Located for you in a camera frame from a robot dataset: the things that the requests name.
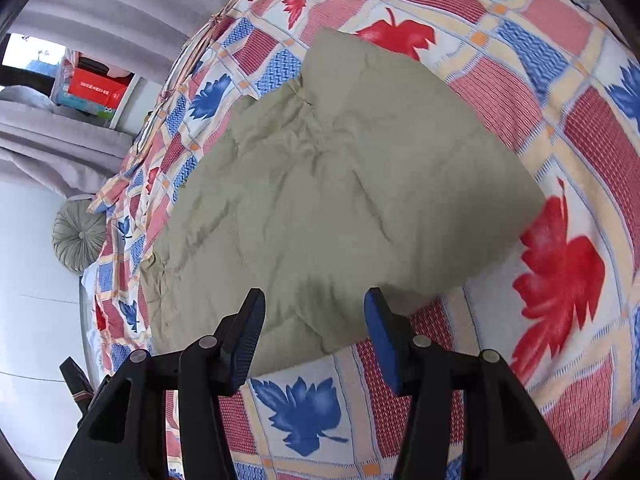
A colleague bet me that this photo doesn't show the grey curtain right panel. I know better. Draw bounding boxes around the grey curtain right panel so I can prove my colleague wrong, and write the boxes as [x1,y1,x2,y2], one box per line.
[11,0,229,84]

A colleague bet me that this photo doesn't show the green box on shelf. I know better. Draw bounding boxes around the green box on shelf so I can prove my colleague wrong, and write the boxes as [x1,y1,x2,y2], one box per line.
[54,91,116,122]

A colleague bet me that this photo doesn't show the khaki puffer jacket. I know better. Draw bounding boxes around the khaki puffer jacket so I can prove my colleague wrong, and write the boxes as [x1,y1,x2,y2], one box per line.
[140,28,544,376]

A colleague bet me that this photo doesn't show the light blue floral pillow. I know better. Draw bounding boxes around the light blue floral pillow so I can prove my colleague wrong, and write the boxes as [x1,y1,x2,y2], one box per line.
[79,262,106,385]

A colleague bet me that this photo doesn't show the grey curtain left panel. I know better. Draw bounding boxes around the grey curtain left panel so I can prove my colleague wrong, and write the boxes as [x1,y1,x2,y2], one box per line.
[1,86,132,198]

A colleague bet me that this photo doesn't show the red box on shelf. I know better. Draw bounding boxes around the red box on shelf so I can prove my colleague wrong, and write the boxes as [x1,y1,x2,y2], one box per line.
[68,67,131,110]

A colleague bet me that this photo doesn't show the round green pleated cushion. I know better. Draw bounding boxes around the round green pleated cushion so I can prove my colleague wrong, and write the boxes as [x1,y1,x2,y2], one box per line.
[51,198,106,275]

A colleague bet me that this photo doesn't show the grey curtain panel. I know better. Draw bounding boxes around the grey curtain panel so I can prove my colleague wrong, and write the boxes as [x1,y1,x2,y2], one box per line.
[1,86,132,198]
[11,0,229,84]

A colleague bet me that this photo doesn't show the leaf patterned patchwork quilt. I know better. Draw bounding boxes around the leaf patterned patchwork quilt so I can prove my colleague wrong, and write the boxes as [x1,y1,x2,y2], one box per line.
[90,0,639,479]

